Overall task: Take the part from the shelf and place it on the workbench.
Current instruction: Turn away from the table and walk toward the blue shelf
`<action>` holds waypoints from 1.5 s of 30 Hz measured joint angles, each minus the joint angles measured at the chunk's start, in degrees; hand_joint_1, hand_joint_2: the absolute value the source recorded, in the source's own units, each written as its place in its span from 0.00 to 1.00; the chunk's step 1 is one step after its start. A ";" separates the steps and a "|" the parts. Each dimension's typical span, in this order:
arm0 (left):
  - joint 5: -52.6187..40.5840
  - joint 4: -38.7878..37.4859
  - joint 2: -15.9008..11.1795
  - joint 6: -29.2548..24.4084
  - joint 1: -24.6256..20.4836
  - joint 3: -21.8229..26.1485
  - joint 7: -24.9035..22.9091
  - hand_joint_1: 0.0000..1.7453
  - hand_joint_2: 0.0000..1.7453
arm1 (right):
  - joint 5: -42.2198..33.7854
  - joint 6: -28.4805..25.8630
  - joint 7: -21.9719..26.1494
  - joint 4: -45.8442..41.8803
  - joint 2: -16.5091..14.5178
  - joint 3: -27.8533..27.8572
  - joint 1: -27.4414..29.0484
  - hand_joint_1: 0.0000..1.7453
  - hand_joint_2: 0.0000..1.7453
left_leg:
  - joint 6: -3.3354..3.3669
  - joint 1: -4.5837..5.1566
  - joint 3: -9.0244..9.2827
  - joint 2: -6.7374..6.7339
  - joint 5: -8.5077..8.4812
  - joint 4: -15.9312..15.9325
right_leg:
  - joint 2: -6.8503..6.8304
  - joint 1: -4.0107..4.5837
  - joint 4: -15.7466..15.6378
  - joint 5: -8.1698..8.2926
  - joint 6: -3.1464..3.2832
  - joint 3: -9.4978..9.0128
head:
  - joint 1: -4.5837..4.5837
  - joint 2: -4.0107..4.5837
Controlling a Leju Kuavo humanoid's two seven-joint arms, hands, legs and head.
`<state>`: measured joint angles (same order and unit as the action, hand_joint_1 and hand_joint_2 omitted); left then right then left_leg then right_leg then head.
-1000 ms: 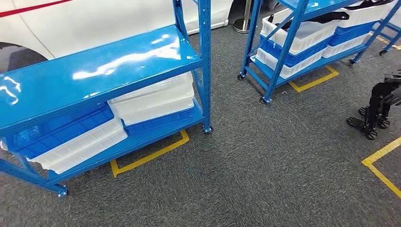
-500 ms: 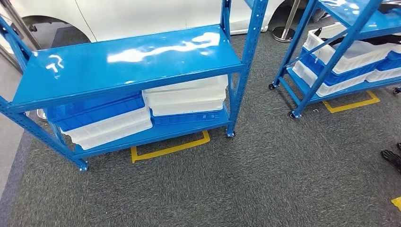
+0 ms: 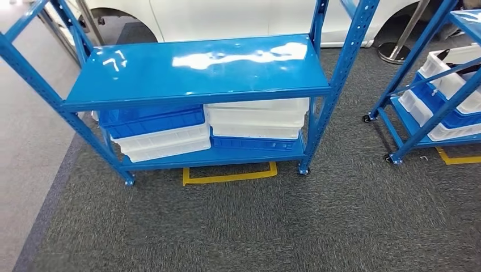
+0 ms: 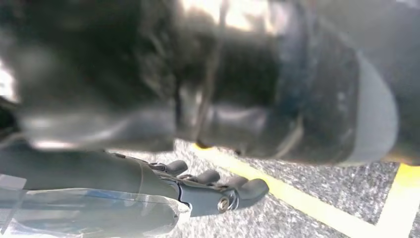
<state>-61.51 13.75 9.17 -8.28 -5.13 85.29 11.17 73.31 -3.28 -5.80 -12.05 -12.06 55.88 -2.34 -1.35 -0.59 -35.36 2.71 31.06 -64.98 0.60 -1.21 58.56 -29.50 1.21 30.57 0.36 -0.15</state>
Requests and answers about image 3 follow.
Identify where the blue metal shelf rack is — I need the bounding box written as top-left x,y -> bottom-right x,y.
0,0 -> 380,188
362,0 -> 481,166

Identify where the black plastic panel part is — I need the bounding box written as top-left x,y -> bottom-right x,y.
437,48 -> 481,76

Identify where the white plastic bin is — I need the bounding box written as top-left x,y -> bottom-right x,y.
204,98 -> 310,129
209,124 -> 303,141
112,124 -> 212,163
418,44 -> 481,115
398,90 -> 481,143

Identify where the blue plastic bin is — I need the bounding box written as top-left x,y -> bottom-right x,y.
209,129 -> 306,152
411,73 -> 481,130
98,105 -> 206,140

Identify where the white car with red stripe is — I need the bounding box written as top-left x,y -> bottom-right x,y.
45,0 -> 427,48

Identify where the chrome stanchion post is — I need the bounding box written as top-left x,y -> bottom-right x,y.
377,0 -> 432,65

